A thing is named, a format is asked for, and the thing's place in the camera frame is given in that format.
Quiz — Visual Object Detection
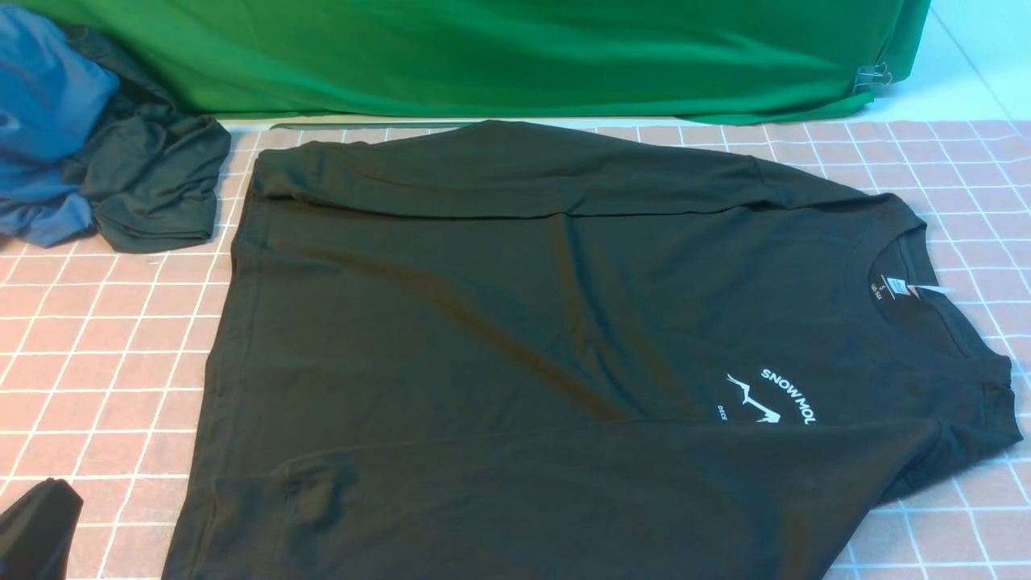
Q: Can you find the blue crumpled garment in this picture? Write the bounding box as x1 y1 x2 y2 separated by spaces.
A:
1 5 119 247

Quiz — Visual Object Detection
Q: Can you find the dark gray long-sleeve shirt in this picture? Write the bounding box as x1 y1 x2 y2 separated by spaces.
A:
163 122 1021 579

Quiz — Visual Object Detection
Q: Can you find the metal binder clip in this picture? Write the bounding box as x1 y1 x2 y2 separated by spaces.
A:
853 62 892 94

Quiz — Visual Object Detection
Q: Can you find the pink grid tablecloth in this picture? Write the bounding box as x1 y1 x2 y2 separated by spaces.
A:
1 120 1030 579

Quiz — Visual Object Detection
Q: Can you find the dark teal crumpled garment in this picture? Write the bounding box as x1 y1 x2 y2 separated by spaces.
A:
61 25 231 254

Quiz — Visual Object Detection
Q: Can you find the green backdrop cloth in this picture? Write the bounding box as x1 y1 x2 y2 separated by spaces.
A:
21 1 930 126

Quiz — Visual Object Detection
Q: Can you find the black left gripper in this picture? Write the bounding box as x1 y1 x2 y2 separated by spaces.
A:
1 478 84 579

